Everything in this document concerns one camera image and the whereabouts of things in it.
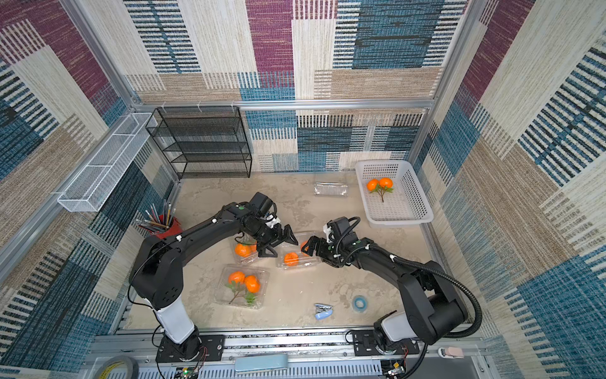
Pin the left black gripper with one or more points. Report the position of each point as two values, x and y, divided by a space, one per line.
288 238

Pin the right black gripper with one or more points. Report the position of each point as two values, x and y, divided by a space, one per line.
323 246

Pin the clear clamshell container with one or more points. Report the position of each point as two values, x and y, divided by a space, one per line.
223 295
326 189
305 261
248 260

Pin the clear clamshell container back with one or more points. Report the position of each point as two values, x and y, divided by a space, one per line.
326 189

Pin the white plastic perforated basket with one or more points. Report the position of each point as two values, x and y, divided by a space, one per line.
407 205

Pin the orange pair with leaves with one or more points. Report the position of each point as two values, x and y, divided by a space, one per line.
380 186

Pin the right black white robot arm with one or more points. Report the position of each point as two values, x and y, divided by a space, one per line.
432 303

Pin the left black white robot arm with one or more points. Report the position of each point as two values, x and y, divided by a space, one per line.
157 274

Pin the orange pair in left container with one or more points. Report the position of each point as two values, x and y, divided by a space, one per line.
245 250

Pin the orange pair in container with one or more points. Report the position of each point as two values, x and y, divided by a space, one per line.
245 250
243 286

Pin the orange pair in front container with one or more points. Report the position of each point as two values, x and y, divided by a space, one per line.
243 286

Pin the clear clamshell container front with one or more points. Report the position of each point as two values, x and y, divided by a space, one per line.
223 295

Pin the blue stapler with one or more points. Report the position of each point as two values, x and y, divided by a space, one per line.
323 311

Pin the blue tape roll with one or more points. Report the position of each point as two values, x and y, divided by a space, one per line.
359 304

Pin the red pencil cup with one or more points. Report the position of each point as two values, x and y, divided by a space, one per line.
158 220

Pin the pink white small device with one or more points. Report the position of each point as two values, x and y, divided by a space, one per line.
450 352

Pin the grey tape roll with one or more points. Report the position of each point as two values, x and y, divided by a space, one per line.
119 362

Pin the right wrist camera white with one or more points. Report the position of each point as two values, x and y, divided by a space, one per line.
328 232

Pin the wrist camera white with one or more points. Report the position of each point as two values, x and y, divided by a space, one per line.
272 220
328 232

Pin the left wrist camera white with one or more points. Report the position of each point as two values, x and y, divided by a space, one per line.
272 220

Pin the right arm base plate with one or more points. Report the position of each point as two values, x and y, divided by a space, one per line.
367 342

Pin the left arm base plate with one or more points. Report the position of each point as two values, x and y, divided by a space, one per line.
194 349

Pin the black wire shelf rack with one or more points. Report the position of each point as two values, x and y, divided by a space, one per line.
202 142

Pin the white wire mesh tray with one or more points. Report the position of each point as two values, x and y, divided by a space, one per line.
95 182

